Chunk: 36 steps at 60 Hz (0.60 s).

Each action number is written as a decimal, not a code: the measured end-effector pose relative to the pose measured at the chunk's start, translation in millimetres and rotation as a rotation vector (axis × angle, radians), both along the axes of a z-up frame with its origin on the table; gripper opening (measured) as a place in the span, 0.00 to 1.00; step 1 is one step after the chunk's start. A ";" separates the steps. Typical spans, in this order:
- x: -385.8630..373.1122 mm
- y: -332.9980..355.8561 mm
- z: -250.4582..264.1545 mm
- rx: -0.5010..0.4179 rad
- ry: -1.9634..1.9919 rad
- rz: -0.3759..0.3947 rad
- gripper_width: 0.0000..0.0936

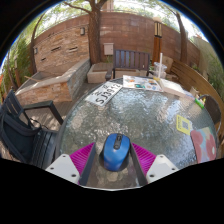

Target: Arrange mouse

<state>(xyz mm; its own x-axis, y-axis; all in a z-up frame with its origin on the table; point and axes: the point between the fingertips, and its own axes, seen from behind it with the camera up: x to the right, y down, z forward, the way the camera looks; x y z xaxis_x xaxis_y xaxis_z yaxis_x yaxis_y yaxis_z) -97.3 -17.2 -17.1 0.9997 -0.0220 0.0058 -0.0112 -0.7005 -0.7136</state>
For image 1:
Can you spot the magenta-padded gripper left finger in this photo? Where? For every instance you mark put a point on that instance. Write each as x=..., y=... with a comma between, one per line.
x=80, y=159

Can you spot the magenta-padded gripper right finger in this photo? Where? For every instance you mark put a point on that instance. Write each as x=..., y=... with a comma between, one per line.
x=144, y=159

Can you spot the blue computer mouse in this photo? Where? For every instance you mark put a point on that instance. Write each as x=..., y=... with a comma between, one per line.
x=116, y=153

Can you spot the floral pastel mouse pad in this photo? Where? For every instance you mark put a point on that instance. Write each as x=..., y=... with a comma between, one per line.
x=204, y=145

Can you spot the yellow square card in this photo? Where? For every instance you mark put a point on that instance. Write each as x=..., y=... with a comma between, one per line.
x=183, y=124

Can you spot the black slatted metal chair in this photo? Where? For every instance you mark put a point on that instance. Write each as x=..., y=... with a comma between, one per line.
x=20, y=136

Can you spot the white lettered plate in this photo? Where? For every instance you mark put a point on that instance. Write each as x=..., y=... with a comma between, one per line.
x=103, y=94

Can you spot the stone raised bed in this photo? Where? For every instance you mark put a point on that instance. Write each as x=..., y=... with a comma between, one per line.
x=53, y=88

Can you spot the small green pack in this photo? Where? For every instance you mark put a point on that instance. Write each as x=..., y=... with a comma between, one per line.
x=200, y=102

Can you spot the clear plastic cup with straw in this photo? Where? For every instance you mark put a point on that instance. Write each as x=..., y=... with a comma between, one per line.
x=160, y=69

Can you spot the curved wooden bench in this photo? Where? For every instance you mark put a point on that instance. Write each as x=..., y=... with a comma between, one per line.
x=193, y=78

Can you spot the dark wooden slatted chair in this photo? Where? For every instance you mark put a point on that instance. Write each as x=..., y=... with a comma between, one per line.
x=130, y=60

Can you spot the thin leaning tree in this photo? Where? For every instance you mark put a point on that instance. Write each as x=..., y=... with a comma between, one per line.
x=32, y=53

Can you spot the thick forked tree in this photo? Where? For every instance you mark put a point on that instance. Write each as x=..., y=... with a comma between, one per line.
x=94, y=36

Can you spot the slim straight tree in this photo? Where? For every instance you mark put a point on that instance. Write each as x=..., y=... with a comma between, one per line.
x=182, y=40

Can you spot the grey wall box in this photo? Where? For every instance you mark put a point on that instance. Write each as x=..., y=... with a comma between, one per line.
x=108, y=49

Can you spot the wooden lamp post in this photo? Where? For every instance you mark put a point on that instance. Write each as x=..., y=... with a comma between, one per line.
x=157, y=43

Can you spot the black wall lamp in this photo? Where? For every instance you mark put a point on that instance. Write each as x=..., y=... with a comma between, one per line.
x=35, y=50
x=82, y=31

